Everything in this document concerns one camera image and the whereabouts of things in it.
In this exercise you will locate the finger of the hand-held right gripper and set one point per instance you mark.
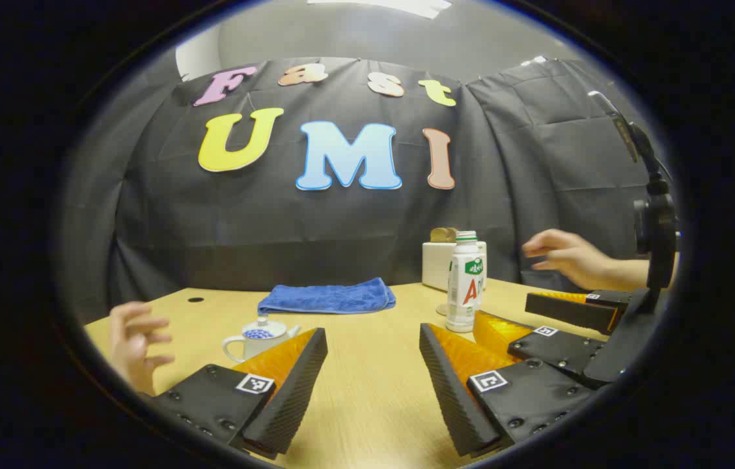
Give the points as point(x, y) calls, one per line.
point(562, 355)
point(569, 311)

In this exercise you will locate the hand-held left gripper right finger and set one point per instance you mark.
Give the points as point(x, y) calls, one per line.
point(453, 397)

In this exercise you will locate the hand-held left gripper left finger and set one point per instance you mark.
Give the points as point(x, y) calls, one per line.
point(289, 397)

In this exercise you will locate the white teacup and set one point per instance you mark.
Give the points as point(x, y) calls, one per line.
point(256, 350)

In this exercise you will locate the round wooden coaster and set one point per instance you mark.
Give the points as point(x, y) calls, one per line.
point(441, 309)

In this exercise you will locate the white water bottle green label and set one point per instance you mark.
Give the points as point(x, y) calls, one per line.
point(465, 293)

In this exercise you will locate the blue towel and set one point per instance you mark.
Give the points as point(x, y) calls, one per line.
point(328, 298)

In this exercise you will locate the white toaster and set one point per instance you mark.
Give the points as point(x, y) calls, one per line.
point(435, 264)

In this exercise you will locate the brown bread slice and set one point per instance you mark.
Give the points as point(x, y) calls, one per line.
point(452, 234)
point(437, 235)

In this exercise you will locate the black backdrop cloth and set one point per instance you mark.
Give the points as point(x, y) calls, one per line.
point(276, 228)

